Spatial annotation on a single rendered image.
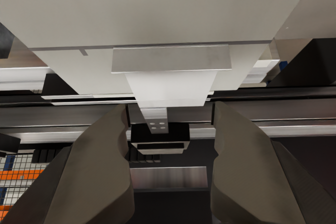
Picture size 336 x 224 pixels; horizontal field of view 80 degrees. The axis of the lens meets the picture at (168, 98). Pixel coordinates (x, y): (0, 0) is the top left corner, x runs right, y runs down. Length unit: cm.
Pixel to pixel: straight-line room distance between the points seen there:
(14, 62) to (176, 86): 19
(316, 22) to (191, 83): 25
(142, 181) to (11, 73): 20
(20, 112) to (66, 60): 42
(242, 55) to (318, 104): 43
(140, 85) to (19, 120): 43
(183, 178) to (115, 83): 12
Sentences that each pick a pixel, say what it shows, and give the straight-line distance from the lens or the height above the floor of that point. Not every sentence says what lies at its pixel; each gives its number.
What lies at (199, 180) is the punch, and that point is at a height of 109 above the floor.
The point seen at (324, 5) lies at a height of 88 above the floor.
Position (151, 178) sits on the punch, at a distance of 23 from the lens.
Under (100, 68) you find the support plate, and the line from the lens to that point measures 19.
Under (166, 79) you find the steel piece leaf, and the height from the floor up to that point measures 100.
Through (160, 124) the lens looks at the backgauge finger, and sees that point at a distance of 34.
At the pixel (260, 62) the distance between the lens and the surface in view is 26.
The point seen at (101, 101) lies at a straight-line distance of 27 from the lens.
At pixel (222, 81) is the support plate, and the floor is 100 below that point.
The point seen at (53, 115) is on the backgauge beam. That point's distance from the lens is 55.
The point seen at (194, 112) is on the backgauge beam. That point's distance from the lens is 48.
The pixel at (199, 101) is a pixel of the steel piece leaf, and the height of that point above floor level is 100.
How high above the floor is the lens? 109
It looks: 22 degrees down
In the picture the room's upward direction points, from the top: 179 degrees clockwise
